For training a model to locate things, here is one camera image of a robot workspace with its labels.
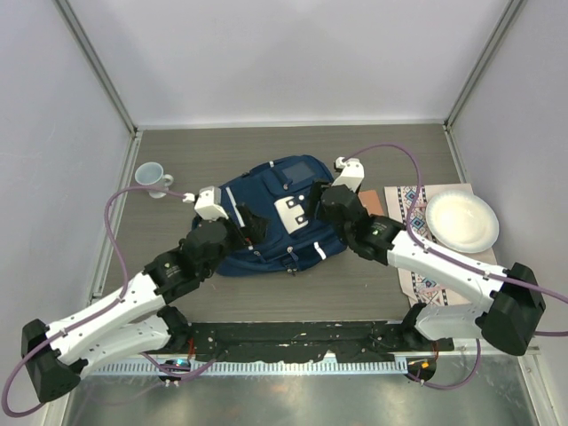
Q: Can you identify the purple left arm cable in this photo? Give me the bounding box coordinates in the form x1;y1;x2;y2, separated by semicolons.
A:
2;185;218;419

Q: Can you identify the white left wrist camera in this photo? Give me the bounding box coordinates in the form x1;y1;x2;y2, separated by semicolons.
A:
182;186;229;221

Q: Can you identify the tan leather wallet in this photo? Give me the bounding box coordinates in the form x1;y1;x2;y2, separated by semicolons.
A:
359;190;384;216

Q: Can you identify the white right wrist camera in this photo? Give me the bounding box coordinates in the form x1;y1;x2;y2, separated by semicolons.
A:
331;157;365;193

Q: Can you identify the perforated metal rail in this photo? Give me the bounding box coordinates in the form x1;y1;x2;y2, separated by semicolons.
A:
92;355;407;376

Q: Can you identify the navy blue student backpack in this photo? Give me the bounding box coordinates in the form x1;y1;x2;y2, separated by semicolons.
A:
217;154;346;277

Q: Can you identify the patterned white placemat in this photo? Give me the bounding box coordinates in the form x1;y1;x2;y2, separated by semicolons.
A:
385;184;501;312

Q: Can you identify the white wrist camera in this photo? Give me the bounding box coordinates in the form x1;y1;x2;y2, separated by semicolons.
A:
331;157;365;193
182;186;229;221

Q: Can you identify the light blue cup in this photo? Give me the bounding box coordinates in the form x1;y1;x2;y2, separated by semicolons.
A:
134;162;174;199

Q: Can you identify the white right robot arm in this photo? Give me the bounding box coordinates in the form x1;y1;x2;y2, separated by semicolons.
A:
306;179;546;356

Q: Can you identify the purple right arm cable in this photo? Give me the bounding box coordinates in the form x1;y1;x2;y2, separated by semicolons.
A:
341;143;568;390

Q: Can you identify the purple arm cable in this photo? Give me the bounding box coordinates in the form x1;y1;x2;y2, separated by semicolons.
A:
341;143;568;390
2;185;218;419

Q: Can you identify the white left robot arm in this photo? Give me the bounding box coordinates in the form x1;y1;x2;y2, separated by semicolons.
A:
21;204;269;403

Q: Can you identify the white paper plate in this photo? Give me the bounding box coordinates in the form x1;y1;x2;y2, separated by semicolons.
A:
425;190;500;254

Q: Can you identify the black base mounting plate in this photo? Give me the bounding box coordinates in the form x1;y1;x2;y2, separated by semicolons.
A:
185;321;454;364

